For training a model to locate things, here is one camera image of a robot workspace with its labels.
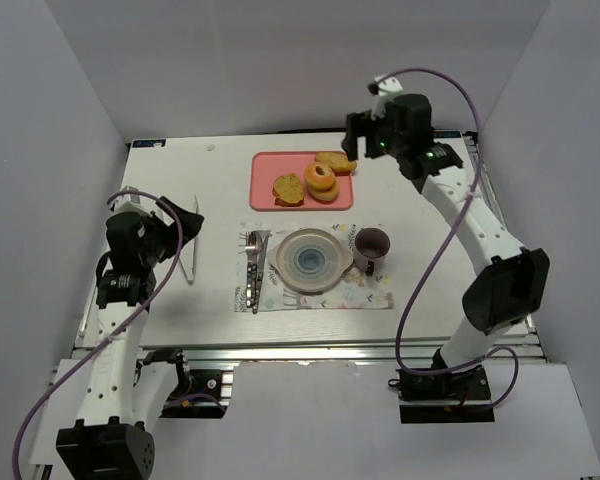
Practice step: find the floral placemat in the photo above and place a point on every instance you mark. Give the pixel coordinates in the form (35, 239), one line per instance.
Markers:
(354, 290)

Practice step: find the oval bread roll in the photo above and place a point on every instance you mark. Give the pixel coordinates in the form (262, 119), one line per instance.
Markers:
(338, 162)

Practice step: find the blue corner sticker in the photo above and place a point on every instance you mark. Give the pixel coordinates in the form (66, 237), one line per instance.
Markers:
(148, 143)
(447, 134)

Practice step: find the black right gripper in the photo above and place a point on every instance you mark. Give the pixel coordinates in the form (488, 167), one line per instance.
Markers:
(362, 128)

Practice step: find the metal knife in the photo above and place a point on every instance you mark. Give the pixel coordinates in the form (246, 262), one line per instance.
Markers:
(264, 238)

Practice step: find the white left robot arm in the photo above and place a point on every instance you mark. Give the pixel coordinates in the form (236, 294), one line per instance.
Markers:
(111, 437)

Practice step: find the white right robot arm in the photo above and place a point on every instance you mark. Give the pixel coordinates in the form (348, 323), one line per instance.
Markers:
(509, 278)

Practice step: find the seeded bread slice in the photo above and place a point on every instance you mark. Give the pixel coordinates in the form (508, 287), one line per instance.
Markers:
(288, 190)

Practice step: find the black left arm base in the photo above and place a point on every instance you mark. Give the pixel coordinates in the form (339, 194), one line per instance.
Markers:
(198, 391)

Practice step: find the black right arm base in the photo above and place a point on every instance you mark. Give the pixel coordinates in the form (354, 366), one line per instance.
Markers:
(453, 398)

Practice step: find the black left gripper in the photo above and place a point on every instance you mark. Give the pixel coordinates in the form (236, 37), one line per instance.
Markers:
(165, 230)

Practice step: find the pink plastic tray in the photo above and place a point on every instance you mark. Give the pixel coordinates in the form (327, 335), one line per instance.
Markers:
(266, 167)

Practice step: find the metal serving tongs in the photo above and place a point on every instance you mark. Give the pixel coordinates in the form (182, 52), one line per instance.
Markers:
(188, 261)

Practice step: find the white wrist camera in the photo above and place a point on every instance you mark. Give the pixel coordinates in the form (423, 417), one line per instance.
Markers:
(384, 90)
(130, 201)

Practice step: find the blue right corner sticker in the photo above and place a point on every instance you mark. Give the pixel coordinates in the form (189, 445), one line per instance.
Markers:
(447, 134)

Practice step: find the metal fork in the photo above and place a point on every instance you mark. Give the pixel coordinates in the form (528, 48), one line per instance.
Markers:
(253, 247)

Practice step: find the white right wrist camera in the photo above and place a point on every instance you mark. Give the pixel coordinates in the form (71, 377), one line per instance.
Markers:
(384, 90)

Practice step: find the lower donut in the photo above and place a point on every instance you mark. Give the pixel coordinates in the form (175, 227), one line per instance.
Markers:
(325, 196)

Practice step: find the glazed top donut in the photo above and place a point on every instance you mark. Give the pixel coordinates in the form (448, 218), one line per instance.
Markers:
(319, 176)

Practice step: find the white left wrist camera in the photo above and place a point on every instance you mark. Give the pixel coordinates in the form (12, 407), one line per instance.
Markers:
(130, 201)

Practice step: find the purple mug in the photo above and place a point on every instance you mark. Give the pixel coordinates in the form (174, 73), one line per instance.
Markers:
(371, 246)

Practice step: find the round plate with handles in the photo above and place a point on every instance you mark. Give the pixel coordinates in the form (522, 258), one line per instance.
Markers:
(310, 260)

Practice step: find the blue left corner sticker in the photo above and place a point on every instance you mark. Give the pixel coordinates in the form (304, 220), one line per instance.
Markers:
(148, 143)

